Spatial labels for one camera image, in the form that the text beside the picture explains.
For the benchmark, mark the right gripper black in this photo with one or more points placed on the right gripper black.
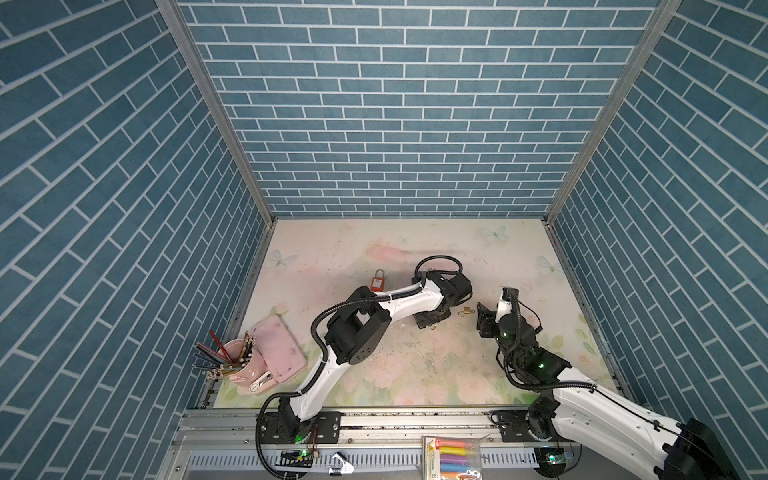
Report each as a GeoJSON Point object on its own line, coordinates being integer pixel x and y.
{"type": "Point", "coordinates": [485, 320]}

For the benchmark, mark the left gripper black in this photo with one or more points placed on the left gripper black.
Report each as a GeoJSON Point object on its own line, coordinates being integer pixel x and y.
{"type": "Point", "coordinates": [424, 321]}

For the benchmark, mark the red padlock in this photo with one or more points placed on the red padlock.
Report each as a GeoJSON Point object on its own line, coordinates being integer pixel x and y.
{"type": "Point", "coordinates": [378, 281]}

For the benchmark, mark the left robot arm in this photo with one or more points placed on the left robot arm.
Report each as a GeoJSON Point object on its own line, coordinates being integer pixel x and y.
{"type": "Point", "coordinates": [349, 332]}

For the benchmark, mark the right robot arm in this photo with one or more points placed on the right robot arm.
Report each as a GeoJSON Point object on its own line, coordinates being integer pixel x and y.
{"type": "Point", "coordinates": [573, 407]}

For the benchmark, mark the marker pack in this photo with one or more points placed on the marker pack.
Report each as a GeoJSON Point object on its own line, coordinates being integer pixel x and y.
{"type": "Point", "coordinates": [447, 458]}

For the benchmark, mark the pink pencil case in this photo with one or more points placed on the pink pencil case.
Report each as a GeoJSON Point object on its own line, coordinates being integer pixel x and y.
{"type": "Point", "coordinates": [268, 356]}

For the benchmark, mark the metal binder clip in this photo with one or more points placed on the metal binder clip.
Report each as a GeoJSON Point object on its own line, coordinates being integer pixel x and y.
{"type": "Point", "coordinates": [340, 465]}

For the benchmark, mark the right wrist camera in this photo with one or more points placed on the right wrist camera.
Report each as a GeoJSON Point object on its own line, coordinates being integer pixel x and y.
{"type": "Point", "coordinates": [508, 304]}

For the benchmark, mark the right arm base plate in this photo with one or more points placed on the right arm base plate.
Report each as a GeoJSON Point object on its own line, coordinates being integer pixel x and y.
{"type": "Point", "coordinates": [514, 427]}

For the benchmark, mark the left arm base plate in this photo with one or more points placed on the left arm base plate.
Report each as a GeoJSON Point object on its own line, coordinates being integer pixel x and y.
{"type": "Point", "coordinates": [285, 428]}

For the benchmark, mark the aluminium front rail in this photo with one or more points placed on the aluminium front rail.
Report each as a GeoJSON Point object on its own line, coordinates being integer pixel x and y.
{"type": "Point", "coordinates": [229, 429]}

